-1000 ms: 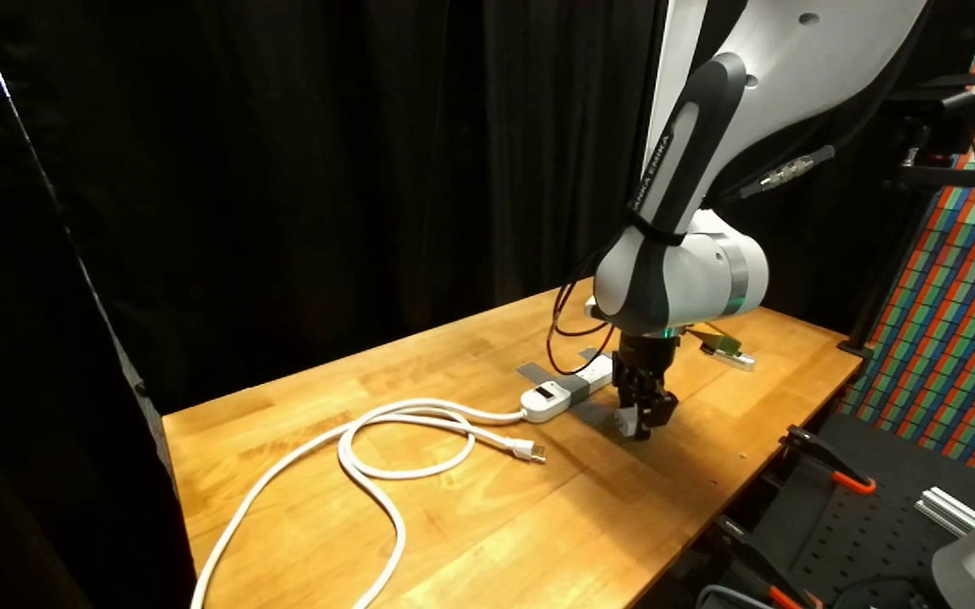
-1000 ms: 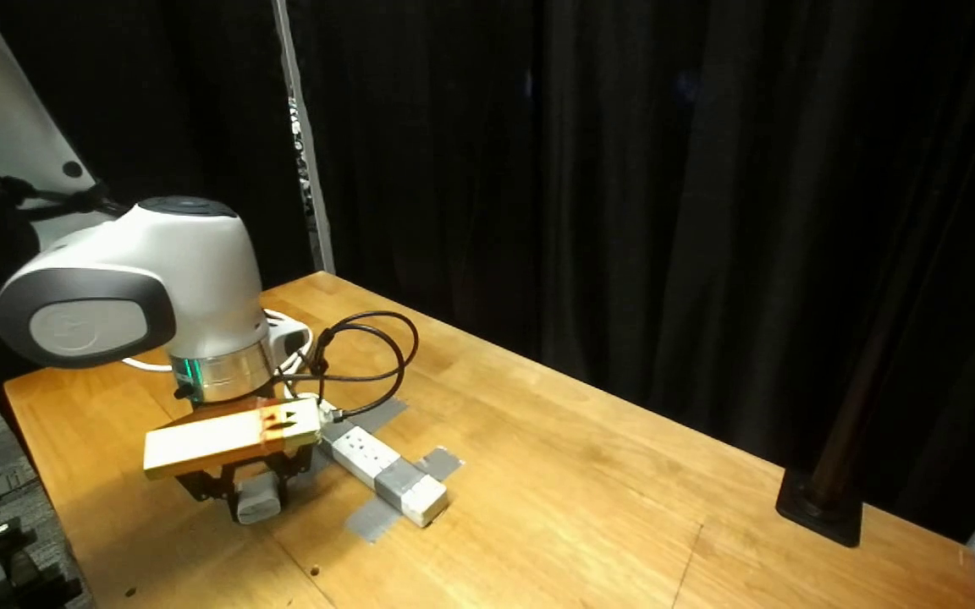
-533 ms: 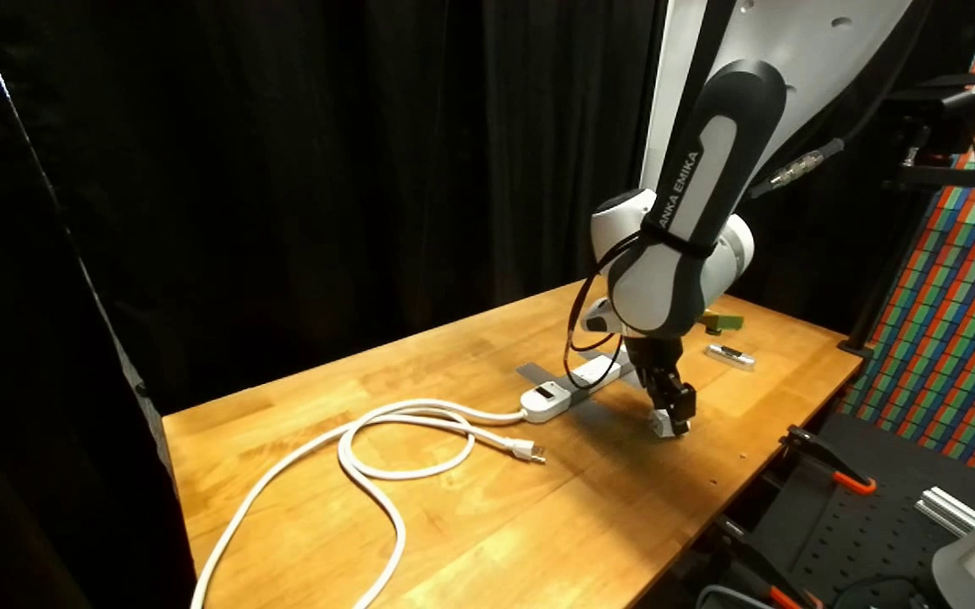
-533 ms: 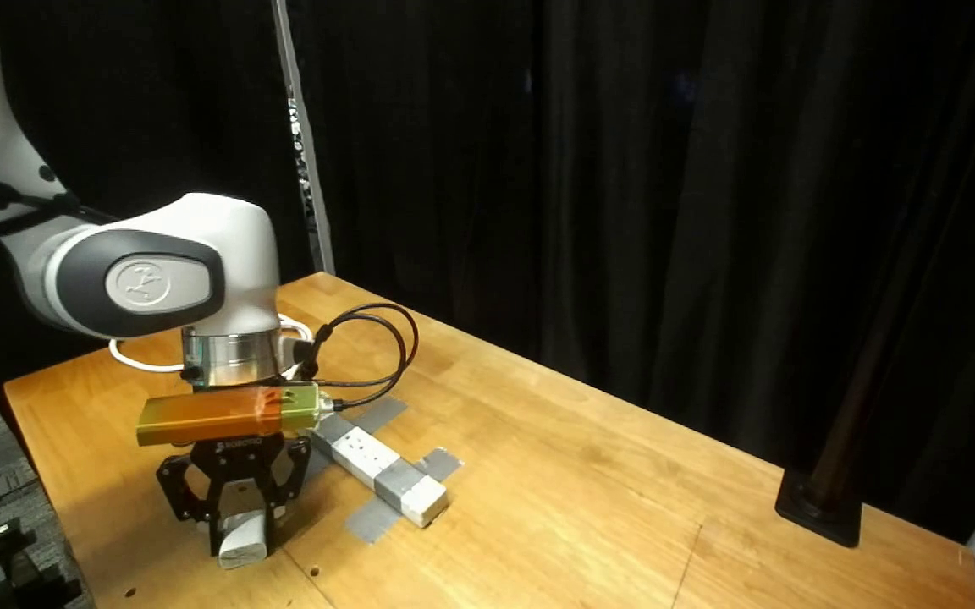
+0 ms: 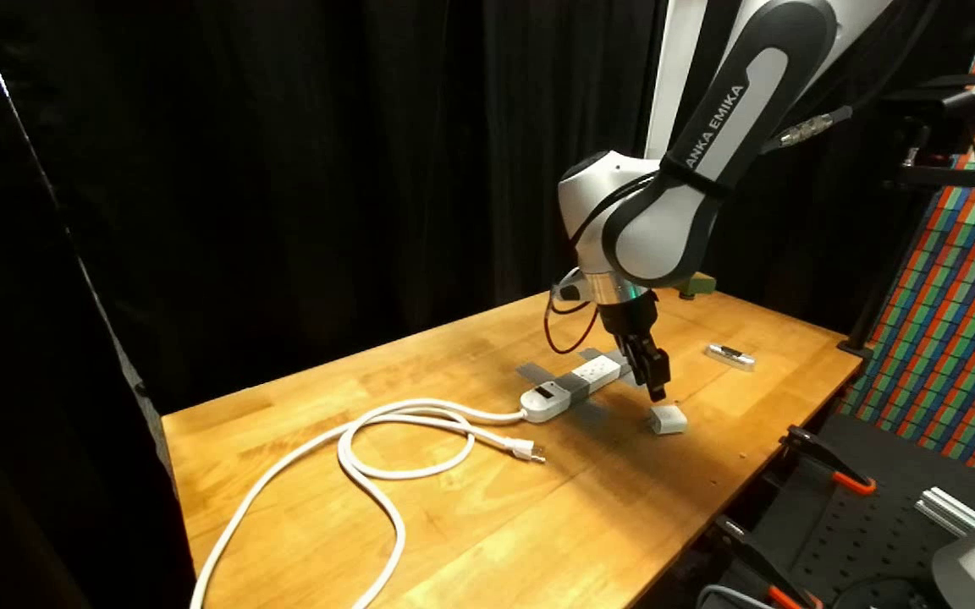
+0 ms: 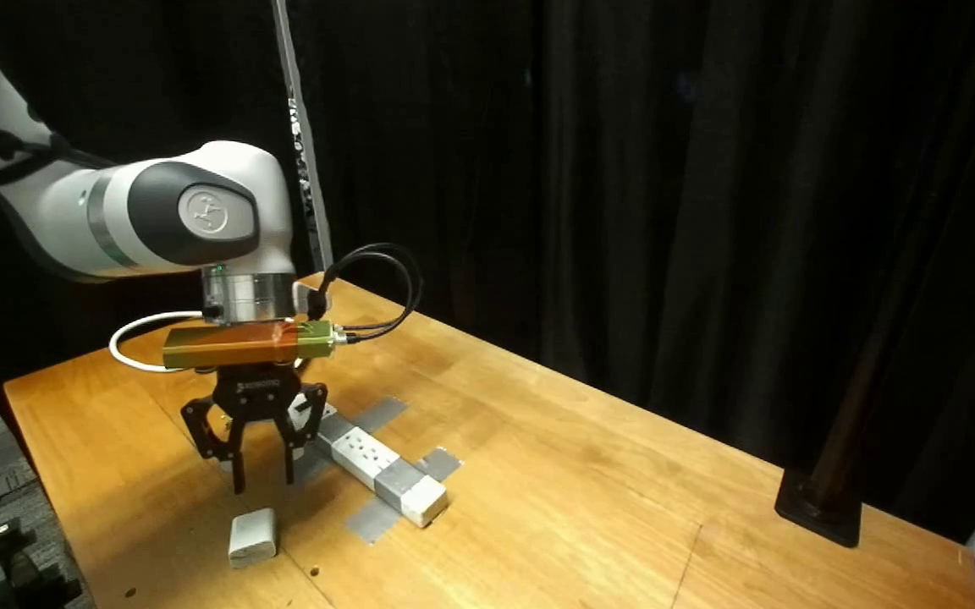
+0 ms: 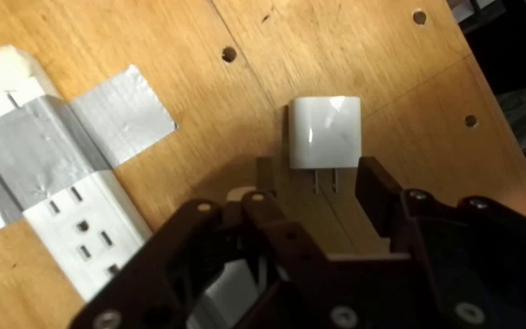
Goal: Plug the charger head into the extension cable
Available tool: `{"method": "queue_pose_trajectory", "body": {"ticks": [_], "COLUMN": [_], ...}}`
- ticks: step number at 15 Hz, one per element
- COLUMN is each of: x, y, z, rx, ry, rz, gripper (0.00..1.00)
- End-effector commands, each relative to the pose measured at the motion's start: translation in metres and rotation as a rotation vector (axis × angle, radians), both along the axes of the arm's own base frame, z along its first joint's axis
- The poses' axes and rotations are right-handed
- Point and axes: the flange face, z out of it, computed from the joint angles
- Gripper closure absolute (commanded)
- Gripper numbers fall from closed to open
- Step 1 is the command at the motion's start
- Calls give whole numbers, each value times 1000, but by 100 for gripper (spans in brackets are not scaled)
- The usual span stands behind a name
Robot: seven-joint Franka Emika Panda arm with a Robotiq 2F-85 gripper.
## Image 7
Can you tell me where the grey duct tape strip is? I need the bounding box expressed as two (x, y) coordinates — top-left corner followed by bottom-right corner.
(0, 62), (178, 243)

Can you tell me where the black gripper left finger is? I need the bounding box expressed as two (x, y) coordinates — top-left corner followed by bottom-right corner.
(69, 188), (343, 329)

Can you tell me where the white power strip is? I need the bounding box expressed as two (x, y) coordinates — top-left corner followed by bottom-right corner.
(0, 43), (155, 303)

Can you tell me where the white charger head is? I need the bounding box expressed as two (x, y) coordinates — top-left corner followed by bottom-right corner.
(284, 93), (365, 195)

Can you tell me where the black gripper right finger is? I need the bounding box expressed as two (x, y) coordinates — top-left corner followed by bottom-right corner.
(355, 155), (526, 329)

